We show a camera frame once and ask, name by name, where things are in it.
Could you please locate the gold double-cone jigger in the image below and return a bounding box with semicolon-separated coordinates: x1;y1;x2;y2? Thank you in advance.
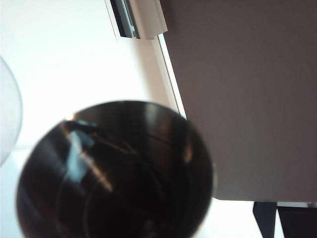
16;100;214;238

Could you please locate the clear wine glass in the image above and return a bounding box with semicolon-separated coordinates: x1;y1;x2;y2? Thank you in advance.
0;56;23;166

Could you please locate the wide brown desk partition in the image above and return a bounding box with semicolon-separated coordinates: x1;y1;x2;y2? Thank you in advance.
159;0;317;202

